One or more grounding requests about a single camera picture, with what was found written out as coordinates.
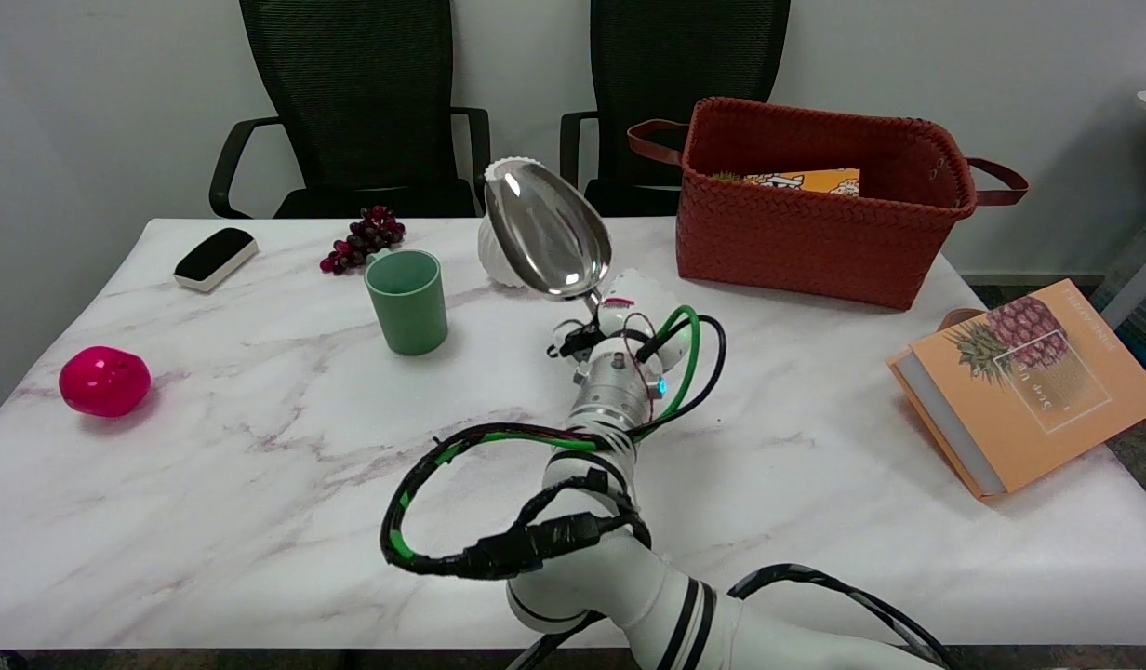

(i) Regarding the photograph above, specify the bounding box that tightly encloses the black mesh office chair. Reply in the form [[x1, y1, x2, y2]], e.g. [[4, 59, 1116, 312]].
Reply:
[[560, 0, 792, 218], [208, 0, 492, 221]]

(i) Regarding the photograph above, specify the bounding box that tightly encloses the red woven basket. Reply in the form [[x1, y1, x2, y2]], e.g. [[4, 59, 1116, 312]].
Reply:
[[627, 97, 1030, 311]]

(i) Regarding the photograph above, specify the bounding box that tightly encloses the stainless steel scoop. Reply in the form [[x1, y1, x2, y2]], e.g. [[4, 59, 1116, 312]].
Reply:
[[485, 160, 614, 317]]

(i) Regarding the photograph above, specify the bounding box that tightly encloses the dark red grape bunch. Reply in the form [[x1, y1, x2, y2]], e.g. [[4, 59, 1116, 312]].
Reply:
[[319, 206, 406, 275]]

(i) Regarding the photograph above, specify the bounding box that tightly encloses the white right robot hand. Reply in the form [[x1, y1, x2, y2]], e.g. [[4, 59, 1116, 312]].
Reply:
[[547, 268, 695, 382]]

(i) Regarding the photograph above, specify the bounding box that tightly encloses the black and green cable bundle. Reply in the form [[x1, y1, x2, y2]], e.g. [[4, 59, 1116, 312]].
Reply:
[[380, 305, 727, 583]]

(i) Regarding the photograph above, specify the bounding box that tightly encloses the magenta plastic ball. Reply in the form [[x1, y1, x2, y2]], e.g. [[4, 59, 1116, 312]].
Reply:
[[59, 346, 153, 418]]

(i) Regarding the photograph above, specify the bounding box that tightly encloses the black and white eraser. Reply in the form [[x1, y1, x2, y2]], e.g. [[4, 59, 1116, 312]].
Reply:
[[173, 227, 260, 293]]

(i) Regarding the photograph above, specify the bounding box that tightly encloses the orange snack box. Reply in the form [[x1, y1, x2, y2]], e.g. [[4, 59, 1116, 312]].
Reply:
[[708, 167, 860, 198]]

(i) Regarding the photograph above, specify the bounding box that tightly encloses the white ribbed vase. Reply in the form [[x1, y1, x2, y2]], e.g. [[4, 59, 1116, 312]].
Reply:
[[478, 157, 548, 289]]

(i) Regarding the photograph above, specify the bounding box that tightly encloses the white side desk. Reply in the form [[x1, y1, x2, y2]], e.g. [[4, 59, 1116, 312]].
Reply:
[[1099, 90, 1146, 331]]

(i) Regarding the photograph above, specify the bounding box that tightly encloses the green cup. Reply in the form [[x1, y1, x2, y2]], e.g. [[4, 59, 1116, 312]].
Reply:
[[365, 248, 448, 356]]

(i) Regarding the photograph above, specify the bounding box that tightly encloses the orange pineapple book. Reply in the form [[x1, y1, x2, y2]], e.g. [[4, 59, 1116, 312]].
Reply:
[[886, 279, 1146, 502]]

